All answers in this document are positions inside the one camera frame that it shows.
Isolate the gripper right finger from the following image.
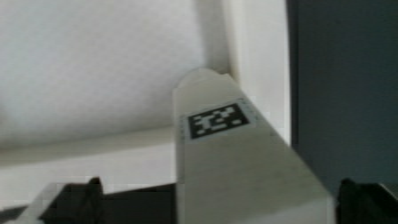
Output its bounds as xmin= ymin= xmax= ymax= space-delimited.
xmin=337 ymin=179 xmax=398 ymax=224

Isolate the white desk leg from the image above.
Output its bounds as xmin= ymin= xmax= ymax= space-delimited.
xmin=174 ymin=69 xmax=335 ymax=224

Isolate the white desk top tray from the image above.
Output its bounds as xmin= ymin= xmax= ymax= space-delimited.
xmin=0 ymin=0 xmax=287 ymax=210

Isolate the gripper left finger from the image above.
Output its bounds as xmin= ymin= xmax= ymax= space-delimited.
xmin=10 ymin=176 xmax=110 ymax=224

